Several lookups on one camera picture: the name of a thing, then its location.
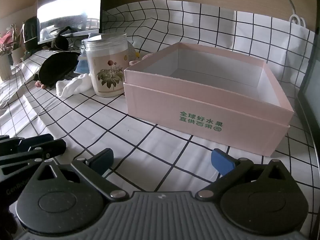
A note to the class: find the white sock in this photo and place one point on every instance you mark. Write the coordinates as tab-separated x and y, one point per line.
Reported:
75	85

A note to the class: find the pink scrunchie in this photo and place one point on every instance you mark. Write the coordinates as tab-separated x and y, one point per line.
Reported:
147	56

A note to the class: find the flower label plastic jar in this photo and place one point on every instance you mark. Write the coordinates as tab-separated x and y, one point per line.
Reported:
110	72

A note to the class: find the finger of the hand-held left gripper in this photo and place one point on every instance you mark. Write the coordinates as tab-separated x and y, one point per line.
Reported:
51	148
33	142

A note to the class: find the black speaker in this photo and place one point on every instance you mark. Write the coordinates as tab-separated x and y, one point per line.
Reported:
30	33

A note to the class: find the glossy black computer monitor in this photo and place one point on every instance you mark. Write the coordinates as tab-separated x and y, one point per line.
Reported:
67	7

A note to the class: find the black checked white tablecloth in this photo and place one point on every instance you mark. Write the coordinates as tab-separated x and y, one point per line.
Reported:
87	125

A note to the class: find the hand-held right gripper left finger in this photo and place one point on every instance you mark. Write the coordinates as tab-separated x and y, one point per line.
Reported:
101	160

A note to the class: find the black oval soft pouch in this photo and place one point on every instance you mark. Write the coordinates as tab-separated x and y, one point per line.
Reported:
57	67

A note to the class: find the red leaf potted plant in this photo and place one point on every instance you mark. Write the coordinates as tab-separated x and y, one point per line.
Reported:
5	62

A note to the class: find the pink cardboard box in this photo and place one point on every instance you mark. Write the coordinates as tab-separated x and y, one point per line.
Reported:
200	110

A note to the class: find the green potted plant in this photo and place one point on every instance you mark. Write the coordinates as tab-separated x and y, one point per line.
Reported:
17	52

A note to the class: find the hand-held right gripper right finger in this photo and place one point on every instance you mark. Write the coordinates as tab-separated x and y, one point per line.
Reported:
221	163

